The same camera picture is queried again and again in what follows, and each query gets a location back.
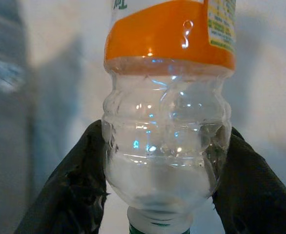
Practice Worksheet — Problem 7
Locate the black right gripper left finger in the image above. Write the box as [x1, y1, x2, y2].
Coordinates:
[13, 119, 110, 234]

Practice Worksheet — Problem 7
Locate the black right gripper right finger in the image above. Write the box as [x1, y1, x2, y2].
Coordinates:
[211, 126, 286, 234]

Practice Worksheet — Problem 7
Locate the clear plastic bottle orange label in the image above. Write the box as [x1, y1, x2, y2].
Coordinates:
[101, 0, 237, 234]

